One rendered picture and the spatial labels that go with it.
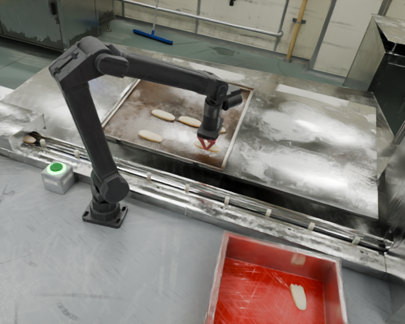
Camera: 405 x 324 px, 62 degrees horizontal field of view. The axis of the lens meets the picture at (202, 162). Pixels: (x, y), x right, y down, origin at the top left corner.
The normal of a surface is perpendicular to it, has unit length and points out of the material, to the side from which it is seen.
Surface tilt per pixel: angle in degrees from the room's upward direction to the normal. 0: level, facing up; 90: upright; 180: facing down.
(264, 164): 10
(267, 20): 90
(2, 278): 0
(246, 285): 0
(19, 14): 90
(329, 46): 90
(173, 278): 0
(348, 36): 90
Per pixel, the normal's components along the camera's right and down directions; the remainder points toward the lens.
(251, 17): -0.30, 0.58
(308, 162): 0.07, -0.65
